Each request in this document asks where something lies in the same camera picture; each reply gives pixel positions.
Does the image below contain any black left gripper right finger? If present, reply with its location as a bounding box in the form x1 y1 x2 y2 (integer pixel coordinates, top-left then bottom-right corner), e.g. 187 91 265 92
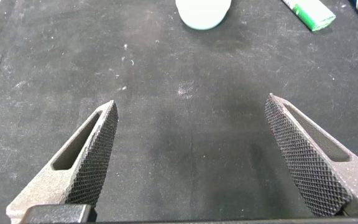
264 92 358 218

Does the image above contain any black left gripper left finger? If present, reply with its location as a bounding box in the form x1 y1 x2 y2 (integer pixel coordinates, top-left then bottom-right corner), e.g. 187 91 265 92
6 100 119 224

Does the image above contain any black table cloth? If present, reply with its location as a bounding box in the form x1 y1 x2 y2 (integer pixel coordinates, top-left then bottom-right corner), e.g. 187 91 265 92
0 0 358 224

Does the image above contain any green chewing gum pack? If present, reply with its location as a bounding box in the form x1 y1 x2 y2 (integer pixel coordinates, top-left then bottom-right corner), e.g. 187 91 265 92
281 0 337 32

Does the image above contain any pale teal mug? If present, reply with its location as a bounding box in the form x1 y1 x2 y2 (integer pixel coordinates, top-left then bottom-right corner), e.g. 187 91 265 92
175 0 232 31

